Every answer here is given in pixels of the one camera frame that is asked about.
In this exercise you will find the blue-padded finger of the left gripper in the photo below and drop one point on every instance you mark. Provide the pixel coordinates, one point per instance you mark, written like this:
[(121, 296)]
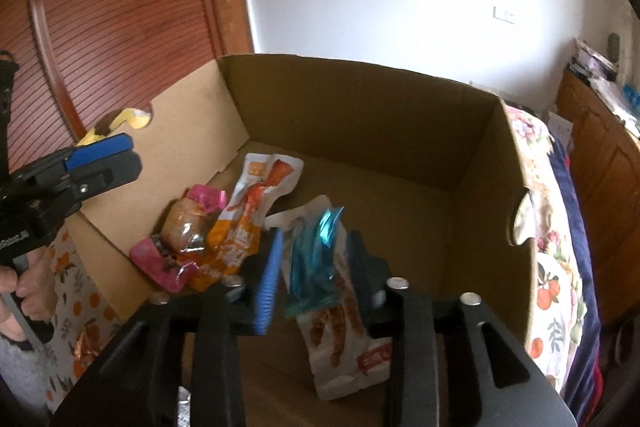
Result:
[(87, 154)]

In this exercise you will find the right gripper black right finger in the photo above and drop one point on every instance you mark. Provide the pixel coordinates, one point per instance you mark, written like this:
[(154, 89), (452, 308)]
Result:
[(369, 275)]

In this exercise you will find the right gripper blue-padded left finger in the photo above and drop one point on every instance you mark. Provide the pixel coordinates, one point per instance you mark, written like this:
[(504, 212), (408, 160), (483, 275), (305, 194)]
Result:
[(266, 289)]

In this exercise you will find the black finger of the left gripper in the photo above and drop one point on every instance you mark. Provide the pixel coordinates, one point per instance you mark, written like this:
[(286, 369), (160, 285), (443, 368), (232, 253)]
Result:
[(99, 177)]

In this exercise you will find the teal foil candy packet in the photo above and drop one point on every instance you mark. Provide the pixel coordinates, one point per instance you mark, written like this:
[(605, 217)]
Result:
[(312, 277)]

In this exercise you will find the orange white snack packet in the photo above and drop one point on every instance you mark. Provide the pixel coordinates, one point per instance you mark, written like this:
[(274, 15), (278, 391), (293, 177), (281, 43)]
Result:
[(236, 233)]

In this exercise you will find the pink pastry snack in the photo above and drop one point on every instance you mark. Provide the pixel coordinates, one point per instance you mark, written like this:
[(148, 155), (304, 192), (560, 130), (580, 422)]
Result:
[(170, 257)]

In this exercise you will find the person's left hand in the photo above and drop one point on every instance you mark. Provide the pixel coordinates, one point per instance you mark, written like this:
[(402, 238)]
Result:
[(35, 286)]

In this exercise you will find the yellow plush toy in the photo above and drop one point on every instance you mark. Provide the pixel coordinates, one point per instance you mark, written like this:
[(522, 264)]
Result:
[(134, 118)]

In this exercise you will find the brown cardboard box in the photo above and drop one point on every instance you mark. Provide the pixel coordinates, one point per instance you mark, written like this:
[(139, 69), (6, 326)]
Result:
[(428, 173)]

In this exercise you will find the orange-print white tablecloth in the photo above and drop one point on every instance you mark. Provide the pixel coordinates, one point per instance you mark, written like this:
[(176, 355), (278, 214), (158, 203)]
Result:
[(83, 321)]

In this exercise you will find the wooden slatted wardrobe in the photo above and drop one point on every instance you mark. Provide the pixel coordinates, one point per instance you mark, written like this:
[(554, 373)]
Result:
[(81, 59)]

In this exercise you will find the navy blue blanket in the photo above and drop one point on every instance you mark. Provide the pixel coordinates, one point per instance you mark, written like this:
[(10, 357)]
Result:
[(584, 385)]

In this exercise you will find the wooden window-side cabinet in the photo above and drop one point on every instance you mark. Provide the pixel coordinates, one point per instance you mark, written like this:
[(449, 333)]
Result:
[(604, 165)]

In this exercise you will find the clutter on cabinet top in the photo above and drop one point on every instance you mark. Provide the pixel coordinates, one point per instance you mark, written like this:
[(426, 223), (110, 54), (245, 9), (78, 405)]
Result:
[(600, 74)]

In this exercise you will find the white wall switch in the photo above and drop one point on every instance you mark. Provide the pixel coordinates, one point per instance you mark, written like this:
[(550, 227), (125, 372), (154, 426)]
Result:
[(505, 15)]

